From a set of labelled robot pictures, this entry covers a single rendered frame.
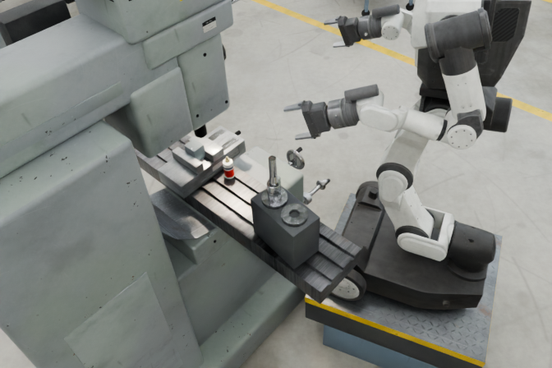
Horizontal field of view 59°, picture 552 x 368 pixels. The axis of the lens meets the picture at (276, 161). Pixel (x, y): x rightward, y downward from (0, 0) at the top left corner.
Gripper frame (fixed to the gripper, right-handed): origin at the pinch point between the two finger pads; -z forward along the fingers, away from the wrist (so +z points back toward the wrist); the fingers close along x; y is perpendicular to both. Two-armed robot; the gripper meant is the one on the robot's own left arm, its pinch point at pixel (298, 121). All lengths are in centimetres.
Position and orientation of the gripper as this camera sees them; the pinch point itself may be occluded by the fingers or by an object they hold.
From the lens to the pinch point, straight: 154.3
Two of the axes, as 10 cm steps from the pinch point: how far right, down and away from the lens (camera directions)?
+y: -2.3, 5.9, -7.7
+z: 9.1, -1.6, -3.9
